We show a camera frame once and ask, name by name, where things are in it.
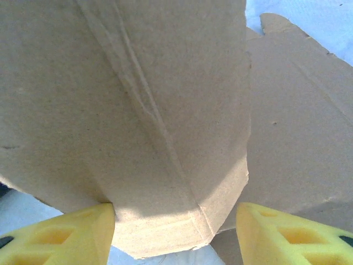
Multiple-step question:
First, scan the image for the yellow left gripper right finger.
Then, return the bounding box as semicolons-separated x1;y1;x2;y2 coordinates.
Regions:
236;202;353;265

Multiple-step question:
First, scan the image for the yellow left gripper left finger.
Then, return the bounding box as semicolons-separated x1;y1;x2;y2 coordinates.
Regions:
0;202;116;265

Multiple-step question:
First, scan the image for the brown cardboard box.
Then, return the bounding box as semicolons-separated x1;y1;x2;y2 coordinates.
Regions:
0;0;353;265

